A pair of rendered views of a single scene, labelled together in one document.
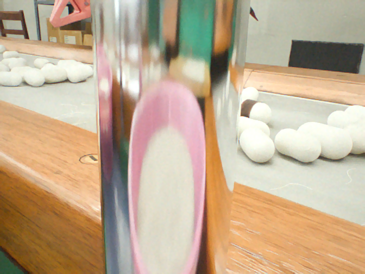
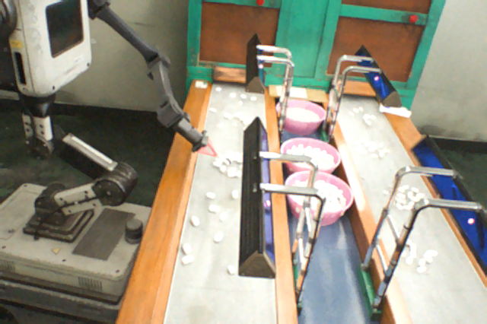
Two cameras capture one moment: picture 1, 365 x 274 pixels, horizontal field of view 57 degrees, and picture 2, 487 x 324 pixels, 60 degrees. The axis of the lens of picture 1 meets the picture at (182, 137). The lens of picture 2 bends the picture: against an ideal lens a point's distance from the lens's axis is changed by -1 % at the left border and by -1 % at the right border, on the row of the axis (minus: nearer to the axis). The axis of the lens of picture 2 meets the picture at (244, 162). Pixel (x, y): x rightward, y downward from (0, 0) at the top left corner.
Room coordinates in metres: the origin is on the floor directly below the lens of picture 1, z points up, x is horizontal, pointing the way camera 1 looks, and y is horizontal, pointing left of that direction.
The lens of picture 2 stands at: (1.47, 1.40, 1.71)
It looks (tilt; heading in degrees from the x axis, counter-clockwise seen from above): 32 degrees down; 229
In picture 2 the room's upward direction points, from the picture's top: 7 degrees clockwise
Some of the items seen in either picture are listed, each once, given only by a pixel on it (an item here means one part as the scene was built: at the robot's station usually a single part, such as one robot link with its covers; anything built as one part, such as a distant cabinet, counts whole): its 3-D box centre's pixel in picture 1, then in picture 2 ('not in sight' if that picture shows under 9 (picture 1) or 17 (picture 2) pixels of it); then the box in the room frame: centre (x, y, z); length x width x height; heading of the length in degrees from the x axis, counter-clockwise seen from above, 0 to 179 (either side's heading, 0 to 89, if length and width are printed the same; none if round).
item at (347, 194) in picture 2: not in sight; (316, 199); (0.34, 0.56, 0.72); 0.27 x 0.27 x 0.10
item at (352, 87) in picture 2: not in sight; (355, 87); (-0.54, 0.00, 0.83); 0.30 x 0.06 x 0.07; 142
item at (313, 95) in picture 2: not in sight; (297, 93); (-0.24, -0.17, 0.77); 0.33 x 0.15 x 0.01; 142
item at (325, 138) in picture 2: not in sight; (350, 106); (-0.15, 0.26, 0.90); 0.20 x 0.19 x 0.45; 52
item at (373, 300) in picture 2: not in sight; (413, 246); (0.45, 1.02, 0.90); 0.20 x 0.19 x 0.45; 52
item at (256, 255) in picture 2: not in sight; (257, 179); (0.82, 0.72, 1.08); 0.62 x 0.08 x 0.07; 52
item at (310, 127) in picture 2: not in sight; (299, 118); (-0.10, 0.00, 0.72); 0.27 x 0.27 x 0.10
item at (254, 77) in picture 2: not in sight; (255, 59); (0.22, -0.04, 1.08); 0.62 x 0.08 x 0.07; 52
